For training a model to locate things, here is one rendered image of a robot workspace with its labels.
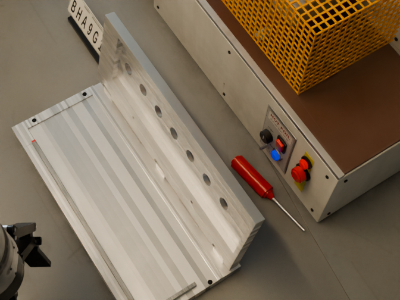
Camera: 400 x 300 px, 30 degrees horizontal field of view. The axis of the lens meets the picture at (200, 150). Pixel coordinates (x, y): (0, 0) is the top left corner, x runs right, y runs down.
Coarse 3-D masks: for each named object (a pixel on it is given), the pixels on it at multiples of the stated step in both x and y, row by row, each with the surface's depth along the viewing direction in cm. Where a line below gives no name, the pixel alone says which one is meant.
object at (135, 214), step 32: (96, 96) 139; (32, 128) 136; (64, 128) 136; (96, 128) 137; (128, 128) 137; (32, 160) 133; (64, 160) 134; (96, 160) 134; (128, 160) 134; (96, 192) 131; (128, 192) 131; (160, 192) 131; (96, 224) 128; (128, 224) 129; (160, 224) 129; (192, 224) 129; (96, 256) 126; (128, 256) 126; (160, 256) 126; (192, 256) 127; (128, 288) 124; (160, 288) 124
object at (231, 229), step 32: (128, 32) 123; (128, 64) 129; (128, 96) 132; (160, 96) 122; (160, 128) 127; (192, 128) 116; (160, 160) 129; (192, 160) 122; (192, 192) 124; (224, 192) 116; (224, 224) 120; (256, 224) 109; (224, 256) 123
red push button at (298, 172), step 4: (296, 164) 125; (292, 168) 124; (296, 168) 123; (300, 168) 123; (292, 172) 124; (296, 172) 123; (300, 172) 123; (304, 172) 123; (292, 176) 125; (296, 176) 123; (300, 176) 123; (304, 176) 123; (308, 176) 123; (296, 180) 124; (300, 180) 124; (304, 180) 124
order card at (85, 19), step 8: (72, 0) 147; (80, 0) 145; (72, 8) 148; (80, 8) 145; (88, 8) 143; (72, 16) 148; (80, 16) 146; (88, 16) 144; (80, 24) 147; (88, 24) 145; (96, 24) 143; (88, 32) 145; (96, 32) 143; (96, 40) 144; (96, 48) 145
